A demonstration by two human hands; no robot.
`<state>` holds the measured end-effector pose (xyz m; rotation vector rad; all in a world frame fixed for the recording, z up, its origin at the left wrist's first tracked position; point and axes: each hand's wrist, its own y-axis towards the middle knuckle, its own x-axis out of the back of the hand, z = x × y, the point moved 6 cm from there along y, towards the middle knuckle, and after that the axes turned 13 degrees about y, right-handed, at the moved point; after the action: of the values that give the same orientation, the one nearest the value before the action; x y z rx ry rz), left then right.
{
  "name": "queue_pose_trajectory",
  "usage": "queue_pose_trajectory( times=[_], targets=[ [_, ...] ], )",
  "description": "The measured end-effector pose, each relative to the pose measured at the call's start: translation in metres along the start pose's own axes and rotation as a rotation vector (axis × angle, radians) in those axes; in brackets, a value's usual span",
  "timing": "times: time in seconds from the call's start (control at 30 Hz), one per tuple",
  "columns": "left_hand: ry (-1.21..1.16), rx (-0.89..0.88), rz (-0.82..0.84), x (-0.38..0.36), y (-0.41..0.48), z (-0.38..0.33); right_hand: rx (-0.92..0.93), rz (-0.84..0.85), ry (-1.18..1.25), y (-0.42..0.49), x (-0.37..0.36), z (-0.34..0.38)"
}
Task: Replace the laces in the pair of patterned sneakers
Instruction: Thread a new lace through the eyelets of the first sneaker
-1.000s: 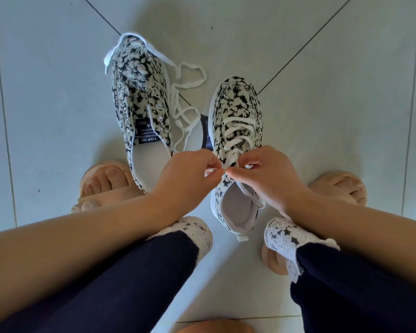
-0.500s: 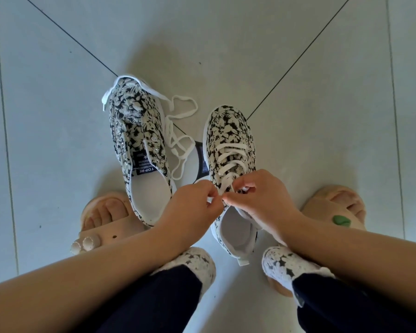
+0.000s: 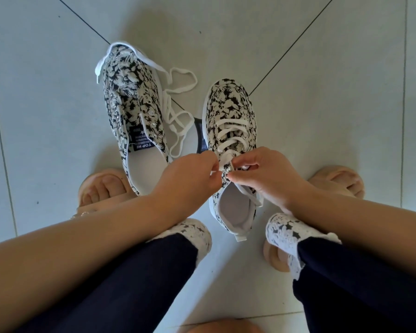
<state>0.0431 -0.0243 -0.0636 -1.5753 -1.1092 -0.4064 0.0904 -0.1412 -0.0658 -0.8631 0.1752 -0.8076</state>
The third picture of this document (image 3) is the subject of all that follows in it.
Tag person's left hand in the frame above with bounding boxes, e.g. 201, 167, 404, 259
151, 150, 223, 226

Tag person's right hand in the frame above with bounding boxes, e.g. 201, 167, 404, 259
227, 146, 316, 214

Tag bright white shoelace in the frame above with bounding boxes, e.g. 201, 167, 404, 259
94, 41, 198, 158
211, 117, 264, 208

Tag person's right forearm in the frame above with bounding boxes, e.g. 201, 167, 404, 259
289, 189, 416, 285

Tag person's left forearm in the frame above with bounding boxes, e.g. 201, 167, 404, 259
0, 197, 174, 333

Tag person's left leg navy trousers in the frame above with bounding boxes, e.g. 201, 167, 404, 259
12, 218, 213, 333

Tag person's leg navy trousers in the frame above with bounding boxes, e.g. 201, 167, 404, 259
12, 218, 213, 333
265, 213, 416, 333

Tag person's right leg navy trousers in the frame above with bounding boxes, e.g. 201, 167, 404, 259
265, 213, 416, 333

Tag pink slipper with green charm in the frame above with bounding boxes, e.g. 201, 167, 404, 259
263, 165, 365, 273

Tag pink slipper with white charms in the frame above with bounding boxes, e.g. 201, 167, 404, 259
71, 168, 138, 219

